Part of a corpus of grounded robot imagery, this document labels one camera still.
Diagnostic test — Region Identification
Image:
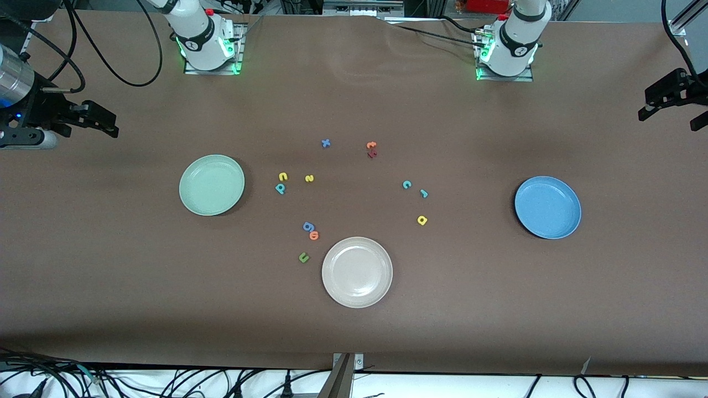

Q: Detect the black right arm cable loop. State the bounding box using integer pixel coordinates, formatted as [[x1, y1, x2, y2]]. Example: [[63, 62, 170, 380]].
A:
[[62, 0, 164, 87]]

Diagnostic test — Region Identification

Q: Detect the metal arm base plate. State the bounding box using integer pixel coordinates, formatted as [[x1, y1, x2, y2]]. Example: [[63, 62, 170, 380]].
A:
[[473, 25, 535, 83], [183, 21, 248, 76]]

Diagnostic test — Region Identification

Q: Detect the beige plate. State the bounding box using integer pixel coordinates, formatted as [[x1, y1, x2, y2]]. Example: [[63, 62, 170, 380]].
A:
[[321, 237, 394, 308]]

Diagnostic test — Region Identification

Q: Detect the metal bracket plate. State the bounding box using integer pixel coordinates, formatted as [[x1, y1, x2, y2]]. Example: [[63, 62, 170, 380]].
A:
[[332, 353, 365, 372]]

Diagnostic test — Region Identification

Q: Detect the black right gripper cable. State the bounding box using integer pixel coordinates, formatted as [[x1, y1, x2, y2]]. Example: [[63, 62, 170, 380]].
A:
[[0, 8, 87, 93]]

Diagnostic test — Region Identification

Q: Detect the black base cable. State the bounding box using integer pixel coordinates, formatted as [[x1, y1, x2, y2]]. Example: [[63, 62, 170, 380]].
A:
[[221, 4, 263, 44], [437, 15, 487, 36], [394, 23, 481, 44]]

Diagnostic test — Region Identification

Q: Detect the red box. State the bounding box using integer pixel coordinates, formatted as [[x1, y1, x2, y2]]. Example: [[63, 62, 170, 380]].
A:
[[465, 0, 512, 14]]

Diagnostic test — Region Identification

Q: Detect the blue plate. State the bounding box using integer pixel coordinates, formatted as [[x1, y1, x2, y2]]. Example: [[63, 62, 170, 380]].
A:
[[514, 176, 582, 240]]

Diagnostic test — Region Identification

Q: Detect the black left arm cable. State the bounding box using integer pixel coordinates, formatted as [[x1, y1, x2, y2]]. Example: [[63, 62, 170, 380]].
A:
[[660, 0, 699, 78]]

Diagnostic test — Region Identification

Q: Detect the grey metal post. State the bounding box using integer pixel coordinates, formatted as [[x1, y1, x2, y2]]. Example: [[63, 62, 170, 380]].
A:
[[317, 354, 355, 398]]

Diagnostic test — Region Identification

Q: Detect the light green plate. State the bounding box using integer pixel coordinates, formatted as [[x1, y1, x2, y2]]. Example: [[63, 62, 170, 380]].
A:
[[179, 154, 246, 216]]

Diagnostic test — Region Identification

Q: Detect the silver equipment box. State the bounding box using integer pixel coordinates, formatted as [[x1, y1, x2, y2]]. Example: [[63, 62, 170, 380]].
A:
[[322, 0, 405, 17]]

